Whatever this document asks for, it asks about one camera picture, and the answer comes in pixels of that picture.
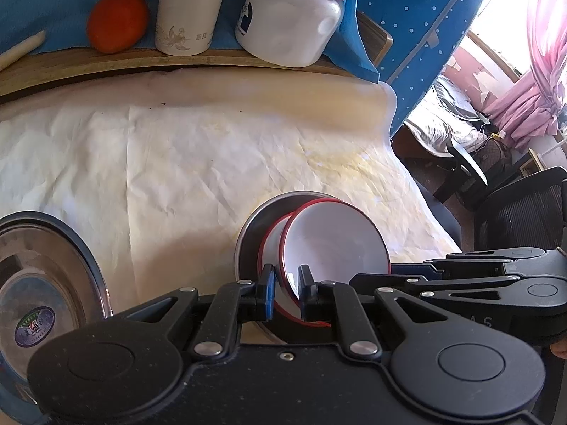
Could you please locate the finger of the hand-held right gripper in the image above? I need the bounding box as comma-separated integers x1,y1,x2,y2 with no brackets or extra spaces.
390,248,519,277
350,273,528,308

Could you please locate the white bottle blue cap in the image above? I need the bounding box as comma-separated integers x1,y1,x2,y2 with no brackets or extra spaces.
235,0,355,68

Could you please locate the window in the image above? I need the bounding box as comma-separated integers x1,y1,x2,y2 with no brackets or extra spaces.
465,0,537,80

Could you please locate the wooden board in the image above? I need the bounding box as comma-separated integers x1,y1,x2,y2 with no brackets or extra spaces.
0,11,394,98

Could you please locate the dark patterned bag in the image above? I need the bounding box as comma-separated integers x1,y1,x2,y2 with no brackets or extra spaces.
476,139,512,182

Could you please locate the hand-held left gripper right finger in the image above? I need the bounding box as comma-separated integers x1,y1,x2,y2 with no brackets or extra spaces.
298,264,464,359

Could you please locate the plain blue cloth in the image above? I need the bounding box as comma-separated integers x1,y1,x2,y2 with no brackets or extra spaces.
0,0,382,84

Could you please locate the black mesh office chair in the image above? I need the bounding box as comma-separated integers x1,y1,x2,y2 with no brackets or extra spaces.
445,142,567,257

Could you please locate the orange fruit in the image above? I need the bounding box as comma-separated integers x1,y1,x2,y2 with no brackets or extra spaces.
87,0,150,54

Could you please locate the steel bowl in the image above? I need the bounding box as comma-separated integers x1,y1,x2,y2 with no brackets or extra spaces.
234,191,337,346

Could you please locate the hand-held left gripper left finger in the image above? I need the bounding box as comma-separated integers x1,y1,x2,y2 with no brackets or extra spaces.
111,264,277,359

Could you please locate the pink curtain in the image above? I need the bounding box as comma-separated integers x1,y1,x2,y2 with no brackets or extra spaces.
487,0,567,149

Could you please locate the blue dotted cloth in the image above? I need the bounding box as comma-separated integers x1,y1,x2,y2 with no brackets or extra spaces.
354,0,539,138

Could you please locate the oval steel plate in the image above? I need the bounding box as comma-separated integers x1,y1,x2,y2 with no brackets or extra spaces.
0,212,111,425

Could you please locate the white bowl red rim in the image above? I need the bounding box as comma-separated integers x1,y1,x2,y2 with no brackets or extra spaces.
281,199,391,329
258,215,294,285

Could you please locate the white patterned cup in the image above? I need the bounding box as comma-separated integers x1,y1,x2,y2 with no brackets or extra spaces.
155,0,230,56

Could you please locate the white rolling pin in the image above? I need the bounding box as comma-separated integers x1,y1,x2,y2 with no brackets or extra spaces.
0,30,47,72

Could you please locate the bed with grey blanket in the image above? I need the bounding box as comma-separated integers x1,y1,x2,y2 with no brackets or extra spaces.
405,75,492,160

